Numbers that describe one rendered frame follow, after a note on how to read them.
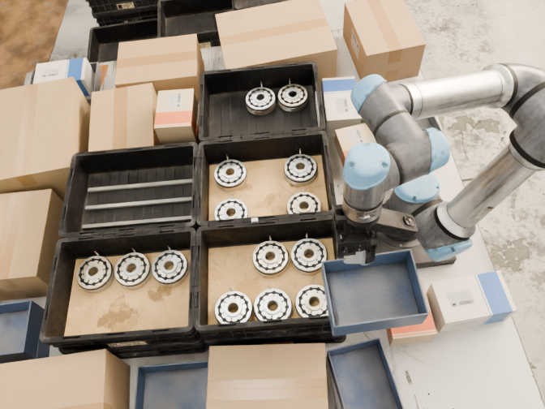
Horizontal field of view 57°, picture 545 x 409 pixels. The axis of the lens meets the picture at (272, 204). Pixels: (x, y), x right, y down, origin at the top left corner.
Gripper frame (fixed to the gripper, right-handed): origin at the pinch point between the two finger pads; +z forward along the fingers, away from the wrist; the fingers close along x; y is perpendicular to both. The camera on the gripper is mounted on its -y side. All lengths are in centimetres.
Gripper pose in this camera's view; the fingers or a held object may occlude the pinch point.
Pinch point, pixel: (365, 258)
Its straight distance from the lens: 114.8
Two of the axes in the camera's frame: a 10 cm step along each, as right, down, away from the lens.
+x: 0.8, 8.1, -5.8
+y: -9.9, 1.1, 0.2
